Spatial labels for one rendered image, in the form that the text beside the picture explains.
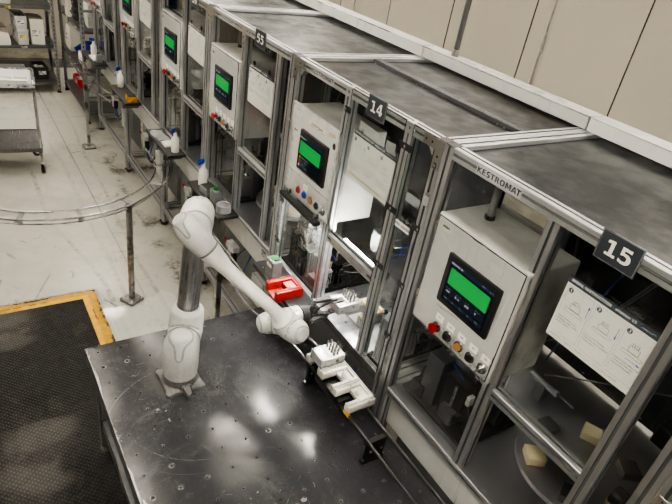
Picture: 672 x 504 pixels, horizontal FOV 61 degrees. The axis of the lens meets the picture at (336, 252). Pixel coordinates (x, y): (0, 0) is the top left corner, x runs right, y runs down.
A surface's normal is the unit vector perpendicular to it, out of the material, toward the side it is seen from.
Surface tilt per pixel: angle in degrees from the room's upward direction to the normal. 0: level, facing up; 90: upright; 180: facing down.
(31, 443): 0
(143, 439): 0
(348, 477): 0
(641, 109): 90
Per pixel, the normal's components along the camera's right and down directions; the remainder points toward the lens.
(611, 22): -0.84, 0.16
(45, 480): 0.15, -0.84
